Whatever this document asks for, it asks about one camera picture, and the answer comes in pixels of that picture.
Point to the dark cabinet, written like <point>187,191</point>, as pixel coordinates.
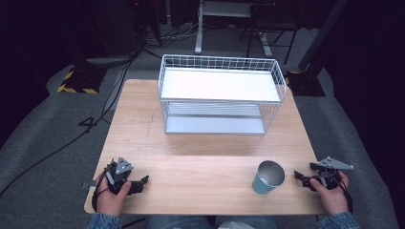
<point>117,25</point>

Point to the black slanted stand pole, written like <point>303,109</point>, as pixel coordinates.
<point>321,35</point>

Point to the yellow-black striped stand base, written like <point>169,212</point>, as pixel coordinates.
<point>81,81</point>
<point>305,84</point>

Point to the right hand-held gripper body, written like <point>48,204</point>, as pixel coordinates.
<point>331,168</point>

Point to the black metal chair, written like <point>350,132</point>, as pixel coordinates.
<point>270,22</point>

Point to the teal metal cup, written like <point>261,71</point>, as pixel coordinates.
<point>269,178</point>

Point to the person's right hand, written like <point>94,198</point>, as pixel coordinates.
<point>332,198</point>

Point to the person's left hand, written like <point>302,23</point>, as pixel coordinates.
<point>111,200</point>

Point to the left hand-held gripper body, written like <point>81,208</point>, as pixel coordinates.
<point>122,167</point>

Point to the grey table bracket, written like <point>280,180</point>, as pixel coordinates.
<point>87,185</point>

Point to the white desk frame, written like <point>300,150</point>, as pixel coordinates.
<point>223,9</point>

